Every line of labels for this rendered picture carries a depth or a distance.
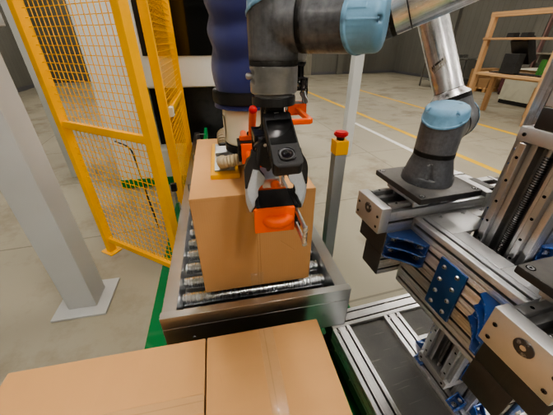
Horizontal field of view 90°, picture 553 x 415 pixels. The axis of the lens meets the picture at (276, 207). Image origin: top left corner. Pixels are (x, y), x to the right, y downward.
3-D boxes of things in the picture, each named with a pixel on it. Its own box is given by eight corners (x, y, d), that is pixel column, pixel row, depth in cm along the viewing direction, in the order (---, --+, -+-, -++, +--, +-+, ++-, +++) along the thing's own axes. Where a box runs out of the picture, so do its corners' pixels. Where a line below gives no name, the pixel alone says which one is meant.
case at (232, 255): (207, 210, 154) (197, 139, 133) (277, 202, 161) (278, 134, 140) (206, 293, 104) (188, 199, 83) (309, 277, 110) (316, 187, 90)
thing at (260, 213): (250, 210, 58) (249, 188, 55) (285, 207, 59) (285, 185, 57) (255, 234, 51) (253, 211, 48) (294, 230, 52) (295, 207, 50)
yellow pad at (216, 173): (212, 147, 123) (211, 137, 121) (234, 146, 125) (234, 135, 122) (211, 180, 95) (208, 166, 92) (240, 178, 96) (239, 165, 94)
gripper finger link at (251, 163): (261, 189, 53) (278, 147, 49) (262, 193, 51) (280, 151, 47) (237, 183, 51) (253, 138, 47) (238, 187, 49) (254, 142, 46)
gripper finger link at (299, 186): (307, 189, 59) (291, 152, 54) (315, 203, 54) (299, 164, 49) (294, 196, 59) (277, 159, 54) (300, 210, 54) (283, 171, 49)
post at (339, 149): (316, 280, 192) (331, 137, 140) (326, 279, 193) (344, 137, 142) (319, 287, 186) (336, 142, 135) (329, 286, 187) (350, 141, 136)
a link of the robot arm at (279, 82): (303, 67, 40) (247, 67, 39) (302, 100, 43) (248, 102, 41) (291, 62, 47) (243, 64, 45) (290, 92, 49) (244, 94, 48)
